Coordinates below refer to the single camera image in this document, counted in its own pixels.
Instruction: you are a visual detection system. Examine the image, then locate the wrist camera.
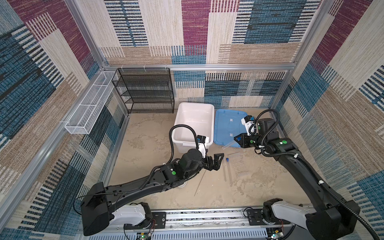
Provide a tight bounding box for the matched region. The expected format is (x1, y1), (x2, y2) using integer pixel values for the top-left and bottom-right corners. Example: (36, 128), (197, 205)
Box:
(241, 116), (255, 136)
(197, 135), (209, 159)

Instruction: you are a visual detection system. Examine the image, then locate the white plastic bin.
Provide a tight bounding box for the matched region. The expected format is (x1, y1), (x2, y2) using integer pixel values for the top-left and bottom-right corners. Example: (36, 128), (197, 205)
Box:
(172, 103), (215, 154)

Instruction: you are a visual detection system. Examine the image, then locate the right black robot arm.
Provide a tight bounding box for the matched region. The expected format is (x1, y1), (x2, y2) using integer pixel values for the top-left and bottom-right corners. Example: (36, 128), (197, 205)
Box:
(234, 110), (380, 240)

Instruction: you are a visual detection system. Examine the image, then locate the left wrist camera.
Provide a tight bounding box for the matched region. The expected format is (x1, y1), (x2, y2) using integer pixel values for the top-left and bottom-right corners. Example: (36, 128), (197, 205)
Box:
(197, 135), (209, 159)

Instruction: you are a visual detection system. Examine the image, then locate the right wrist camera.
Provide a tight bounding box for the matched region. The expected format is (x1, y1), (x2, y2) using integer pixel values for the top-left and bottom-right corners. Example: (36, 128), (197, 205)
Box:
(241, 116), (255, 136)

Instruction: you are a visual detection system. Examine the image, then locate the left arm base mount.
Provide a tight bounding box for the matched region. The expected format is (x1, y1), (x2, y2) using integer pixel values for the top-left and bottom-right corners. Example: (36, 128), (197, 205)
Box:
(124, 212), (167, 230)

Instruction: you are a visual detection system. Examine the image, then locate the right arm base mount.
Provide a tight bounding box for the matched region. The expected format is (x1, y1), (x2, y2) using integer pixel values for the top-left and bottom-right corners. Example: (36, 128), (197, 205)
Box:
(243, 207), (291, 226)

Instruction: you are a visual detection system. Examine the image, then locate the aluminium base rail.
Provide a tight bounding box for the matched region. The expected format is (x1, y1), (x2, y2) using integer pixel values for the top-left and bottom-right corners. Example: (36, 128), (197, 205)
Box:
(76, 206), (295, 240)

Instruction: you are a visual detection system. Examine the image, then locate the white porcelain dish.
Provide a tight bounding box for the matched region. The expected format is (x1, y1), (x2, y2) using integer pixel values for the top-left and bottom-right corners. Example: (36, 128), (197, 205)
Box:
(177, 182), (187, 189)

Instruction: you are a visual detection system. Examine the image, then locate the clear test tube rack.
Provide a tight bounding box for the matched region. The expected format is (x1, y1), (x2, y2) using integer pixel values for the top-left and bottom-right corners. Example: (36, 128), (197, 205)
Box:
(228, 152), (252, 178)

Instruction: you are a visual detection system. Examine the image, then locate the white wire wall basket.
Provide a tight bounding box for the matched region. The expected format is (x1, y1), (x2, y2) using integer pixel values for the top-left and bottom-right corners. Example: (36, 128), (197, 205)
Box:
(65, 71), (115, 135)

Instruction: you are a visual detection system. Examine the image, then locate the blue plastic lid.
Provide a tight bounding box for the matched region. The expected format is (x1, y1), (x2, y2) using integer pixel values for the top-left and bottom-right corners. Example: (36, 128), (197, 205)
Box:
(214, 109), (248, 148)

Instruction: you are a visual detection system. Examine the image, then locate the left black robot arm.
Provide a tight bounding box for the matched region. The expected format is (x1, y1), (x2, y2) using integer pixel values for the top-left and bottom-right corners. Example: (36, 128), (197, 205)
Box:
(80, 124), (225, 236)

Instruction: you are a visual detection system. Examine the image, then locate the black wire shelf rack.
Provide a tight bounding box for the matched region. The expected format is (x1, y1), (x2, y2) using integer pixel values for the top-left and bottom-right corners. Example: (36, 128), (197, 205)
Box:
(112, 68), (175, 114)

